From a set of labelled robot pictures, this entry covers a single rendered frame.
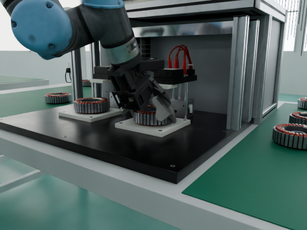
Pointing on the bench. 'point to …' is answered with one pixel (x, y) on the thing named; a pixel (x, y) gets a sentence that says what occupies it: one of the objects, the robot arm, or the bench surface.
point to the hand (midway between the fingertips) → (154, 117)
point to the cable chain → (145, 46)
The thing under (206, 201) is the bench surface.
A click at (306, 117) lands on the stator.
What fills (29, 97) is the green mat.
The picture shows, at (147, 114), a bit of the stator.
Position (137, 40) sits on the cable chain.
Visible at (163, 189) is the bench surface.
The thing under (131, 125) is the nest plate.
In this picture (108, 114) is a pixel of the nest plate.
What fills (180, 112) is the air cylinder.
